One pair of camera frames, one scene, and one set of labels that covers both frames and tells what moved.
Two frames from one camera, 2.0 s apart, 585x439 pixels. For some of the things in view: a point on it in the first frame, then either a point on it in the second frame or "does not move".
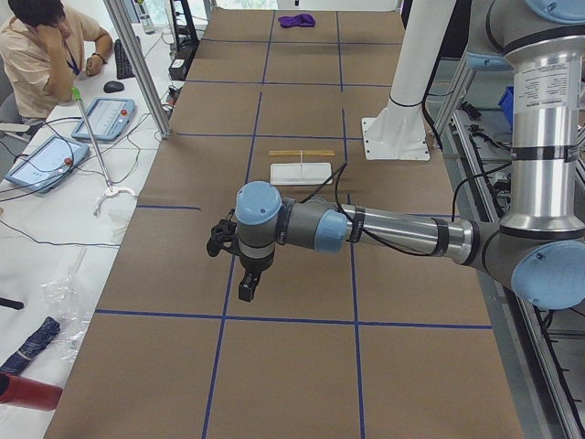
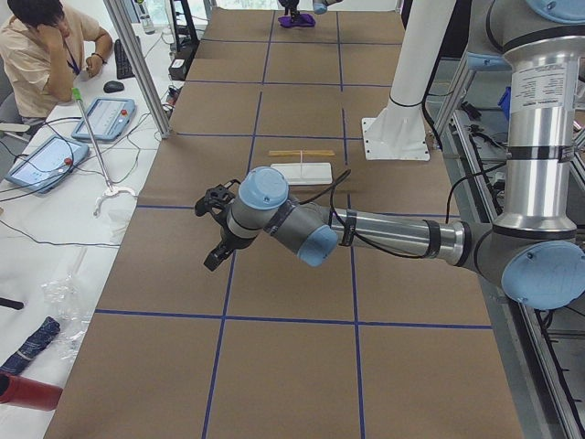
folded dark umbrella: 34,343 does not move
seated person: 42,47 does not move
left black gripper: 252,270 to 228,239
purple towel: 304,20 does not move
